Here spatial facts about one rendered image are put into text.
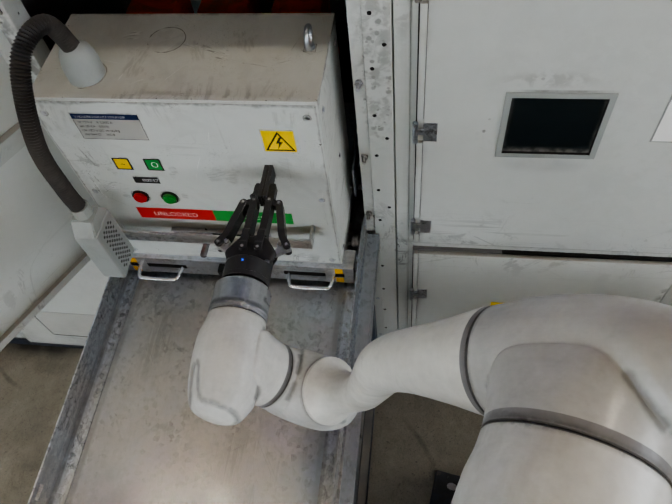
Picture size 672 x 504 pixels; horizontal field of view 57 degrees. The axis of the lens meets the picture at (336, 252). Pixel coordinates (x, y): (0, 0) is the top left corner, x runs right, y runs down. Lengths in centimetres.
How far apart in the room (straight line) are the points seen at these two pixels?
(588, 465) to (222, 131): 80
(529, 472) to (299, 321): 99
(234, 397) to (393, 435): 132
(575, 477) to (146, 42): 98
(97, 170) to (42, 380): 143
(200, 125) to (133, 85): 13
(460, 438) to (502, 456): 171
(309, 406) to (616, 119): 71
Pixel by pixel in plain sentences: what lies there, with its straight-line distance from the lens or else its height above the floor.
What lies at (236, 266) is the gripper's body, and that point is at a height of 127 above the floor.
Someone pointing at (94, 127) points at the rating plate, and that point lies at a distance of 115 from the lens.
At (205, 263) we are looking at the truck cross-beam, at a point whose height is 92.
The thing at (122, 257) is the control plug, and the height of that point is 104.
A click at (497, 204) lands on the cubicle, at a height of 100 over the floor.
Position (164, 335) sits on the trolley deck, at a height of 85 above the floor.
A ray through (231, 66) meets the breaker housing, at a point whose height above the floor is 139.
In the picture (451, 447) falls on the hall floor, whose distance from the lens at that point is 214.
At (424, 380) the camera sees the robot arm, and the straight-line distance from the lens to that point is 58.
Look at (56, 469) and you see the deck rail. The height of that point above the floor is 86.
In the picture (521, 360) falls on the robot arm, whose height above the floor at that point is 162.
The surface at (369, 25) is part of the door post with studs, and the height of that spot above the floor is 143.
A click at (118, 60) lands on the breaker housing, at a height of 139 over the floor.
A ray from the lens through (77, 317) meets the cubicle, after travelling 223.
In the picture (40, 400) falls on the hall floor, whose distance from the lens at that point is 253.
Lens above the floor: 206
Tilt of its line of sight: 57 degrees down
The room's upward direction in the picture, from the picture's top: 9 degrees counter-clockwise
